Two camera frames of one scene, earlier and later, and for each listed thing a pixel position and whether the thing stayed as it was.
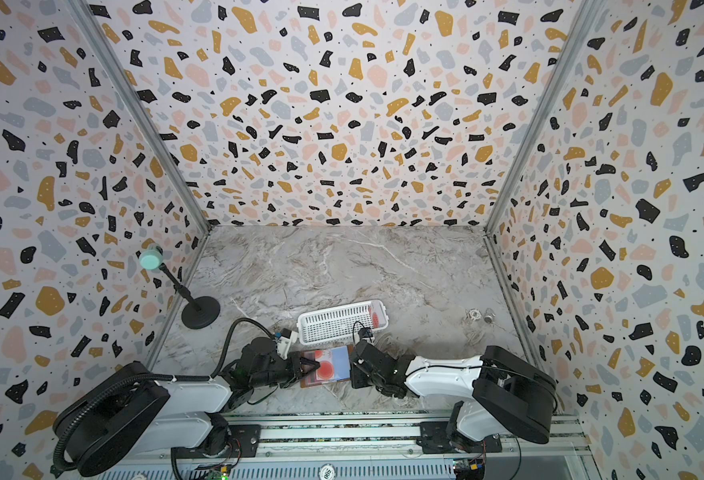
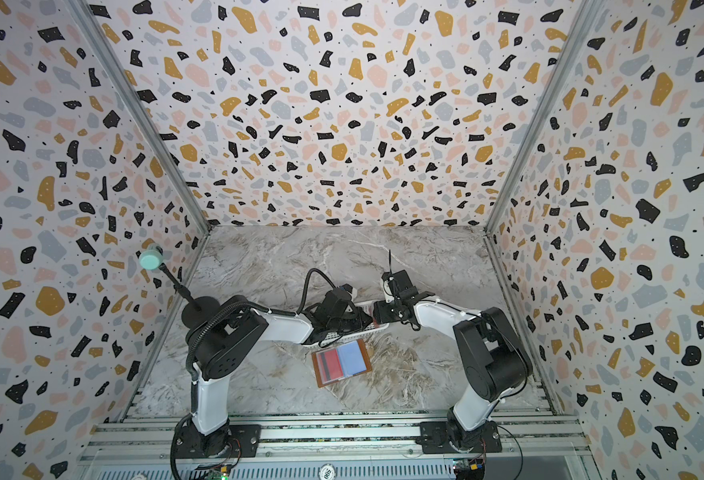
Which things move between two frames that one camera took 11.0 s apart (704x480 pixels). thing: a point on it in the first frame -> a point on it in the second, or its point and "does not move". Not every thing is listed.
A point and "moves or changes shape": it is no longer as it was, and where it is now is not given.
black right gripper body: x=359 y=366 -> x=392 y=307
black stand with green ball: x=202 y=312 does not move
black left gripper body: x=283 y=371 -> x=351 y=323
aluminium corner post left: x=108 y=56 does not move
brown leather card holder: x=335 y=364 moves or changes shape
